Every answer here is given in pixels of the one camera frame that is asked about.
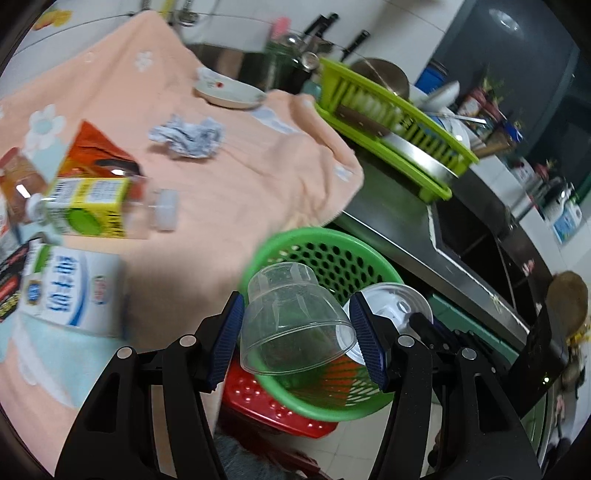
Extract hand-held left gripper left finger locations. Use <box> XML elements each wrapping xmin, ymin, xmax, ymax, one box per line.
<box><xmin>55</xmin><ymin>292</ymin><xmax>245</xmax><ymax>480</ymax></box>

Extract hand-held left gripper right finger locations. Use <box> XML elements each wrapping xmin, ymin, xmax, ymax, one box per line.
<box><xmin>348</xmin><ymin>292</ymin><xmax>543</xmax><ymax>480</ymax></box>

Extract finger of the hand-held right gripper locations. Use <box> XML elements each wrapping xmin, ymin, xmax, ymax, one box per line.
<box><xmin>409</xmin><ymin>313</ymin><xmax>462</xmax><ymax>355</ymax></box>

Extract white plastic lid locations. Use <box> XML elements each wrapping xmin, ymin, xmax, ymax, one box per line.
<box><xmin>342</xmin><ymin>282</ymin><xmax>434</xmax><ymax>365</ymax></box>

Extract clear plastic cup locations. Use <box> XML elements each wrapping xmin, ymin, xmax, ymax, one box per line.
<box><xmin>240</xmin><ymin>262</ymin><xmax>357</xmax><ymax>376</ymax></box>

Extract green plastic basket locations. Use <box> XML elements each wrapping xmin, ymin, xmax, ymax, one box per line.
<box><xmin>242</xmin><ymin>227</ymin><xmax>419</xmax><ymax>422</ymax></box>

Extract orange snack packet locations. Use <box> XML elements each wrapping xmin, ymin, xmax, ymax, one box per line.
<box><xmin>56</xmin><ymin>120</ymin><xmax>141</xmax><ymax>180</ymax></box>

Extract amber drink bottle red label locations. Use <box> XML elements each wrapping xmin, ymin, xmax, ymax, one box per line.
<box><xmin>0</xmin><ymin>148</ymin><xmax>49</xmax><ymax>227</ymax></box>

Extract brown round object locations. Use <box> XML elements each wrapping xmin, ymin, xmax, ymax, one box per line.
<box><xmin>547</xmin><ymin>271</ymin><xmax>589</xmax><ymax>337</ymax></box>

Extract stainless steel sink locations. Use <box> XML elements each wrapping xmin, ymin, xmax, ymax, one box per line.
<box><xmin>431</xmin><ymin>200</ymin><xmax>532</xmax><ymax>333</ymax></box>

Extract white blue detergent bottle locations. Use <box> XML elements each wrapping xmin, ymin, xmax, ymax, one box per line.
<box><xmin>551</xmin><ymin>198</ymin><xmax>583</xmax><ymax>245</ymax></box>

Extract peach flower towel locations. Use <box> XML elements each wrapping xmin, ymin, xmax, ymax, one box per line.
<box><xmin>0</xmin><ymin>10</ymin><xmax>365</xmax><ymax>476</ymax></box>

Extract white milk carton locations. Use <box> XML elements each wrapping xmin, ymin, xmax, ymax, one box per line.
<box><xmin>16</xmin><ymin>244</ymin><xmax>125</xmax><ymax>337</ymax></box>

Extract round steel tray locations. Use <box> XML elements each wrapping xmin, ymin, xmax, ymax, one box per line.
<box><xmin>383</xmin><ymin>131</ymin><xmax>468</xmax><ymax>178</ymax></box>

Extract clear bottle yellow green label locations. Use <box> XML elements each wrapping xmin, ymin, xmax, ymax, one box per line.
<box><xmin>39</xmin><ymin>176</ymin><xmax>180</xmax><ymax>240</ymax></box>

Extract green dish rack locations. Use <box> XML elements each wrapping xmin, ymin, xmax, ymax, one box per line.
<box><xmin>315</xmin><ymin>58</ymin><xmax>479</xmax><ymax>202</ymax></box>

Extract crumpled white paper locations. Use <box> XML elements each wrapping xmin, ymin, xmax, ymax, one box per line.
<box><xmin>148</xmin><ymin>115</ymin><xmax>227</xmax><ymax>160</ymax></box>

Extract black snack packet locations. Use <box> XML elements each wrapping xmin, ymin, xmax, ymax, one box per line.
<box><xmin>0</xmin><ymin>237</ymin><xmax>44</xmax><ymax>324</ymax></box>

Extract red label jar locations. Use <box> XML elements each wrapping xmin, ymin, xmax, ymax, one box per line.
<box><xmin>457</xmin><ymin>90</ymin><xmax>488</xmax><ymax>121</ymax></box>

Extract white bowl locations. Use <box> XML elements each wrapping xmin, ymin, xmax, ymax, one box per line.
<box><xmin>416</xmin><ymin>80</ymin><xmax>461</xmax><ymax>109</ymax></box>

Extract white ceramic dish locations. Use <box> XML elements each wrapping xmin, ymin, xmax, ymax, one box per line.
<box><xmin>193</xmin><ymin>67</ymin><xmax>269</xmax><ymax>110</ymax></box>

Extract blue lid container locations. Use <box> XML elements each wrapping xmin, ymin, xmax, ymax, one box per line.
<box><xmin>414</xmin><ymin>61</ymin><xmax>450</xmax><ymax>93</ymax></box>

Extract steel pan lid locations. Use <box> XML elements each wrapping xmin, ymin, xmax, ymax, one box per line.
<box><xmin>351</xmin><ymin>58</ymin><xmax>411</xmax><ymax>100</ymax></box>

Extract green utensil holder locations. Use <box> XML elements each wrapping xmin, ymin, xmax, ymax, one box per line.
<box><xmin>264</xmin><ymin>41</ymin><xmax>319</xmax><ymax>93</ymax></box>

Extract metal water pipes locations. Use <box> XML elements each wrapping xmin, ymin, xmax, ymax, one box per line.
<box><xmin>141</xmin><ymin>0</ymin><xmax>204</xmax><ymax>26</ymax></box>

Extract black handled knife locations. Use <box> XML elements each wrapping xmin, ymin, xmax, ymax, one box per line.
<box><xmin>341</xmin><ymin>30</ymin><xmax>371</xmax><ymax>63</ymax></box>
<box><xmin>302</xmin><ymin>14</ymin><xmax>340</xmax><ymax>40</ymax></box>

